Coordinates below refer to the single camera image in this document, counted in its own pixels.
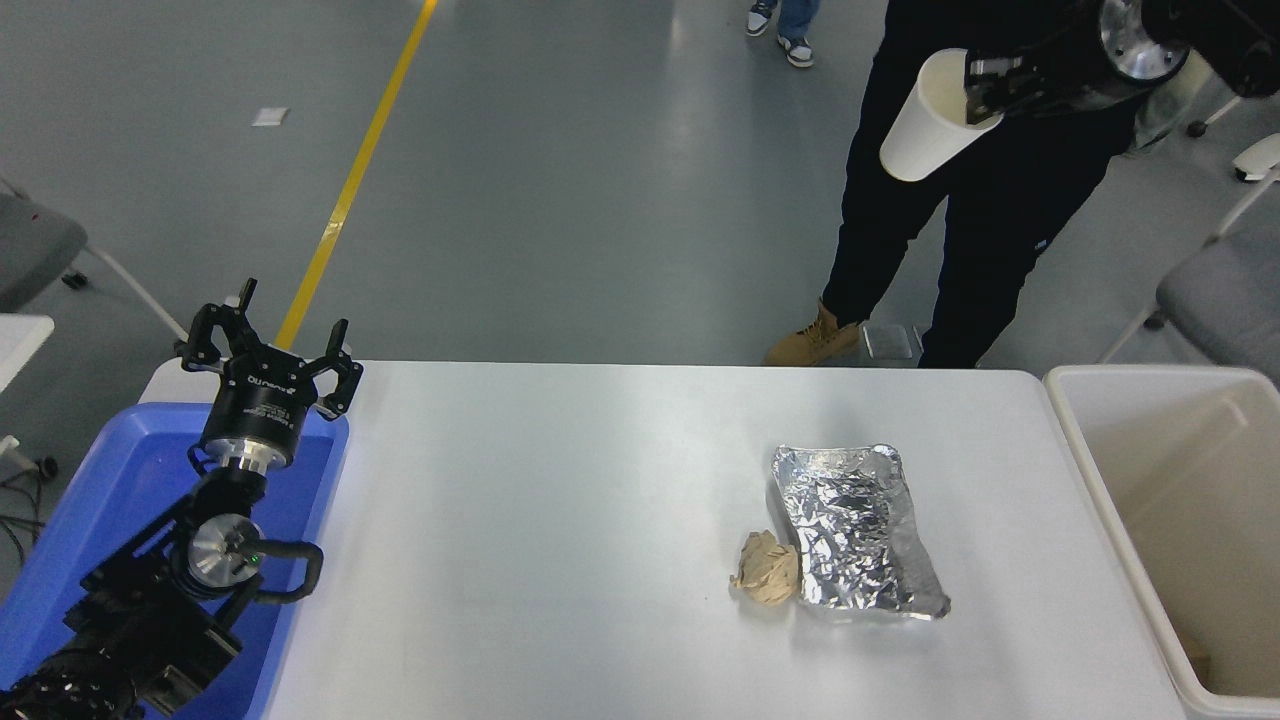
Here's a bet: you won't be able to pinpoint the person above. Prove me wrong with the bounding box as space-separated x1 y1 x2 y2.
763 0 1201 369
745 0 823 69

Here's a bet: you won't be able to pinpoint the white chair base with casters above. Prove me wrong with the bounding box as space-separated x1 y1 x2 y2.
1187 95 1280 184

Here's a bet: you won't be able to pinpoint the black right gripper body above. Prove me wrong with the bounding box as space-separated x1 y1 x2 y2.
1028 18 1138 114

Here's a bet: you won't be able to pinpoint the metal floor plate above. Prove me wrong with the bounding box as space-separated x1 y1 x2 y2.
862 323 926 361

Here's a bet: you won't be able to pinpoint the crumpled foil tray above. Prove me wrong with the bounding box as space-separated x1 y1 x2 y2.
771 443 952 622

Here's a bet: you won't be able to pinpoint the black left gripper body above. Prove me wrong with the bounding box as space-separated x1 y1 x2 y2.
200 346 320 461

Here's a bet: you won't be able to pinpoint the small white side table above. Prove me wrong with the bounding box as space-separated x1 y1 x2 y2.
0 313 56 394

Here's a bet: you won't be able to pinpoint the grey chair with white frame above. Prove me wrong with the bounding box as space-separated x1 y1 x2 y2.
1100 165 1280 391
0 178 191 341

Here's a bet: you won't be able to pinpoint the black floor cables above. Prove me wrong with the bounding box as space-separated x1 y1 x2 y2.
0 466 47 571

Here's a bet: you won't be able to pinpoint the large pale bin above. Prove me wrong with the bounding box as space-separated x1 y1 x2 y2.
1043 364 1280 720

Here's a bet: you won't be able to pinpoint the crumpled tan paper ball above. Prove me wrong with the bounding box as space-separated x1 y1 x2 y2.
729 529 802 607

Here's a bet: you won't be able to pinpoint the white paper cup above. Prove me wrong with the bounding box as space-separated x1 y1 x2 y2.
879 48 1004 183

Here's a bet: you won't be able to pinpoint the blue plastic tray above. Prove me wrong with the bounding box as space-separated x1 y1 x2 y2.
0 402 350 720

